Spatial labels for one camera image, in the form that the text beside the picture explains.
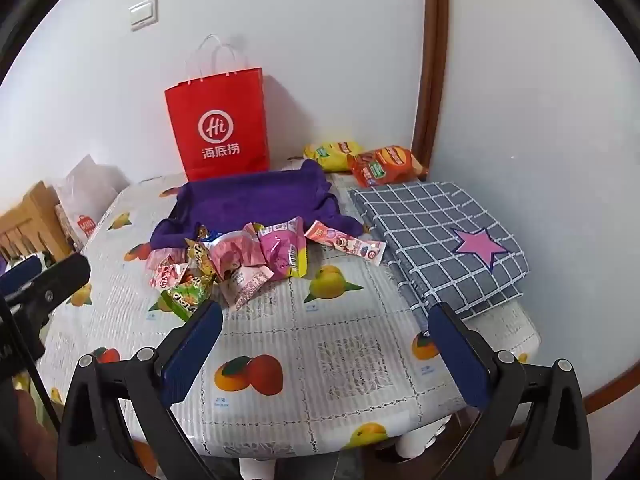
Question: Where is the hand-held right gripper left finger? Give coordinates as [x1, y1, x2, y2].
[56, 300, 241, 480]

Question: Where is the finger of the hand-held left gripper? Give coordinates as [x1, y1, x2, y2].
[0, 255, 43, 306]
[20, 252, 92, 313]

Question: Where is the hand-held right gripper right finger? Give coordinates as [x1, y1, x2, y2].
[427, 302, 593, 480]

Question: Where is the green snack packet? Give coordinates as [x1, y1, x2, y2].
[160, 275, 216, 322]

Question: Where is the small pink snack packet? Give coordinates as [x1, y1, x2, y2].
[220, 265, 275, 309]

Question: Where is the white pink lychee snack packet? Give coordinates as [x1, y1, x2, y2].
[149, 252, 188, 291]

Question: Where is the yellow snack packet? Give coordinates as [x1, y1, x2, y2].
[184, 237, 216, 281]

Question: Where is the large pink yellow-edged snack packet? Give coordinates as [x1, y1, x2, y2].
[252, 216, 307, 279]

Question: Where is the long pink stick snack packet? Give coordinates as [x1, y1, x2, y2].
[303, 220, 387, 266]

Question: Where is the purple towel covered tray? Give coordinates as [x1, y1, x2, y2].
[150, 159, 365, 251]

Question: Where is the wooden chair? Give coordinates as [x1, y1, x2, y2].
[0, 180, 73, 263]

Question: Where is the white plastic bag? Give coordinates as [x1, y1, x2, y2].
[52, 154, 131, 253]

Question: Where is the white table leg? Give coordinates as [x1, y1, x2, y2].
[239, 457, 281, 480]
[397, 422, 446, 461]

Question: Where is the grey checked cloth pink star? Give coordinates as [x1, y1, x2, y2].
[347, 181, 530, 321]

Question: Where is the fruit print tablecloth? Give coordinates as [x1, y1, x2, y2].
[37, 157, 543, 461]

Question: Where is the wooden baseboard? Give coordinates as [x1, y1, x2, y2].
[582, 355, 640, 416]

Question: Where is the orange chips bag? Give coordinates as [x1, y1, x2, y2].
[347, 145, 428, 189]

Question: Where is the red paper bag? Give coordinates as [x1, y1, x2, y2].
[165, 35, 271, 183]

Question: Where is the yellow chips bag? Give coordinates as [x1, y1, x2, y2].
[303, 142, 366, 173]

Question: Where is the black cable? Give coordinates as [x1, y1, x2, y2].
[17, 350, 63, 433]

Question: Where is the white light switch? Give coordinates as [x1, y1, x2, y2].
[128, 0, 159, 32]

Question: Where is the wooden door frame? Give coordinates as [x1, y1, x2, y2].
[411, 0, 450, 171]

